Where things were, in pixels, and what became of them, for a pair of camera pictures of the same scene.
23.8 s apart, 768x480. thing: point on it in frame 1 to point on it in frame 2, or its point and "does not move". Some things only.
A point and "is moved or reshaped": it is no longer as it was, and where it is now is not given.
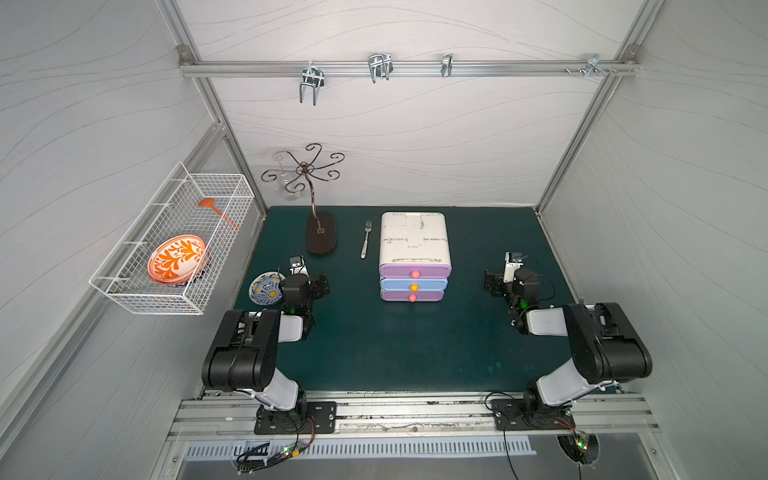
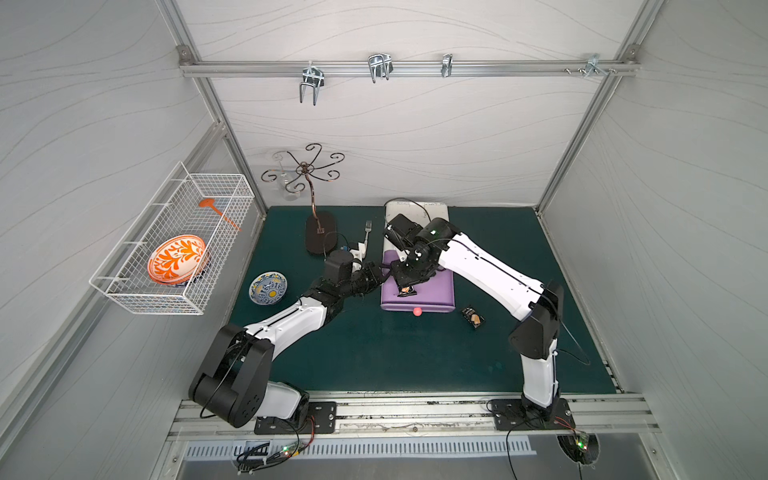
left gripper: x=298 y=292 to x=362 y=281
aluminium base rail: x=409 y=417 does not move
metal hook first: x=311 y=76 does not move
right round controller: x=582 y=447 does not move
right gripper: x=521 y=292 to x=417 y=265
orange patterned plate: x=176 y=259 does not move
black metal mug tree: x=320 y=229 does not move
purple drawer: x=415 y=271 is moved or reshaped
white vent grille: x=271 y=451 does not move
